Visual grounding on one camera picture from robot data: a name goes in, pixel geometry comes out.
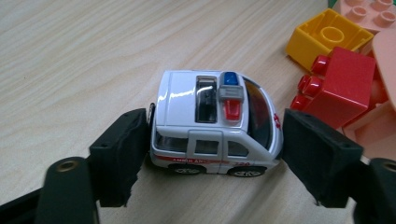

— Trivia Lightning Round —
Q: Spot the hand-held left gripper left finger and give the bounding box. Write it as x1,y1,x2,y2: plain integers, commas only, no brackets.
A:
88,107,149,209

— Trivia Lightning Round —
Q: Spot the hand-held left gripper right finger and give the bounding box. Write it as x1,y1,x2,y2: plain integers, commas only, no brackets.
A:
280,107,364,209

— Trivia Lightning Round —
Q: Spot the pink plastic toy piece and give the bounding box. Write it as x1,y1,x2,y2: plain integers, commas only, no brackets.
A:
342,29,396,162

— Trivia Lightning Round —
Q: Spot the red building block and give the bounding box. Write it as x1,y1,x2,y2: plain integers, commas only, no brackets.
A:
290,46,377,130

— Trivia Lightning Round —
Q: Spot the white toy ambulance car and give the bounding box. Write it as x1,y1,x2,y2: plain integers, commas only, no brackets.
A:
148,69,285,179

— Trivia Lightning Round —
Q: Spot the yellow building block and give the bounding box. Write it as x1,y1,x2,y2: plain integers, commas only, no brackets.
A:
285,7,375,73

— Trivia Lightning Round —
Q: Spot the salmon pink building block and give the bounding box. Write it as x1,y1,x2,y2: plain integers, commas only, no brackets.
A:
332,0,396,35

